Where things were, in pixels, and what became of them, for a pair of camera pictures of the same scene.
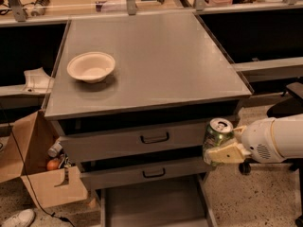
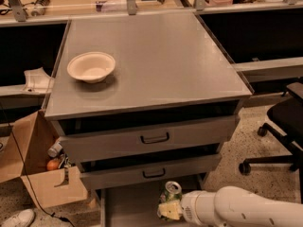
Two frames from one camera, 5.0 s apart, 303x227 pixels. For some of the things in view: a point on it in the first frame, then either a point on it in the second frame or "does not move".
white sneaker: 23,218 does not move
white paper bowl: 91,67 does not move
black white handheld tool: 41,5 does not move
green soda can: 217,131 to 172,193
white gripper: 257,139 to 190,206
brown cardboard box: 24,151 does not move
